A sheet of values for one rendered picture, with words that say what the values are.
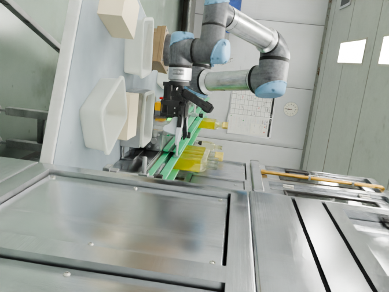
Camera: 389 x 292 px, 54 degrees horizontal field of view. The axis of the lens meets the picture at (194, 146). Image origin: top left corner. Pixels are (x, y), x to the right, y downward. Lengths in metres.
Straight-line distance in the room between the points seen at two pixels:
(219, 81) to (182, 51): 0.47
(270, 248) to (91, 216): 0.31
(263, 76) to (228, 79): 0.19
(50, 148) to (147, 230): 0.46
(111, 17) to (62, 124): 0.37
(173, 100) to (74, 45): 0.36
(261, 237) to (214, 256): 0.10
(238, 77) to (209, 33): 0.43
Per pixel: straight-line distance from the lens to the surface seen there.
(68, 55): 1.06
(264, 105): 7.68
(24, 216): 0.70
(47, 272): 0.54
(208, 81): 1.69
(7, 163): 0.94
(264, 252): 0.60
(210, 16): 1.21
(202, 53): 1.18
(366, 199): 2.29
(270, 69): 1.48
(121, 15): 1.19
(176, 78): 1.21
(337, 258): 0.64
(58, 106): 1.03
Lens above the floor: 1.18
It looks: 5 degrees down
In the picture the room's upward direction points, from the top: 97 degrees clockwise
